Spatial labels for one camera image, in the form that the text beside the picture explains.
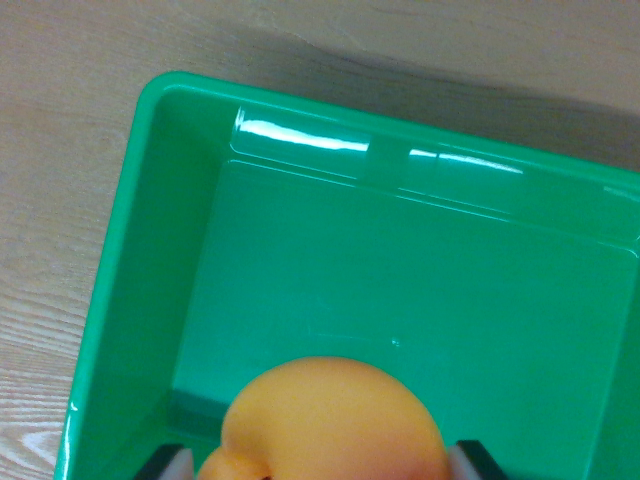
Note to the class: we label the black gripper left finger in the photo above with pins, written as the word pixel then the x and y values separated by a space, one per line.
pixel 167 462

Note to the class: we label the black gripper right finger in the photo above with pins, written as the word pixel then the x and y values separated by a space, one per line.
pixel 475 462

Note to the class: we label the yellow orange peach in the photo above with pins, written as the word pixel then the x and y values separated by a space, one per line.
pixel 330 420

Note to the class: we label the green plastic bin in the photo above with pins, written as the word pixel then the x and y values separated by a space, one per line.
pixel 400 270

